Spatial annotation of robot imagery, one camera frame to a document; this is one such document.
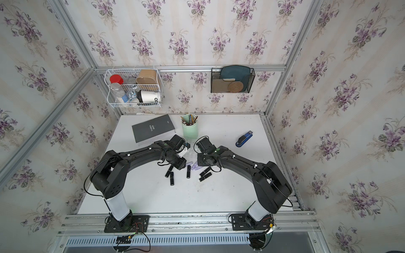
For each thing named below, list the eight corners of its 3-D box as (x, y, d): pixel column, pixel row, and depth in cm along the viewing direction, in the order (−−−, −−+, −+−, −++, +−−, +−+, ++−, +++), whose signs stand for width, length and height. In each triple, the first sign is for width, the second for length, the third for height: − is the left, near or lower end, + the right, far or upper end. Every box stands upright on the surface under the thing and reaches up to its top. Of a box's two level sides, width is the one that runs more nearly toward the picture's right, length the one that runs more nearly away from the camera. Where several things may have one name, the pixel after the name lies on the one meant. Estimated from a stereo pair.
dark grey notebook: (136, 142, 104) (135, 140, 102) (133, 128, 112) (131, 125, 110) (174, 129, 112) (174, 126, 109) (168, 116, 120) (168, 113, 118)
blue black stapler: (238, 148, 103) (240, 144, 99) (234, 145, 104) (236, 140, 100) (252, 136, 109) (254, 131, 105) (248, 133, 111) (250, 128, 107)
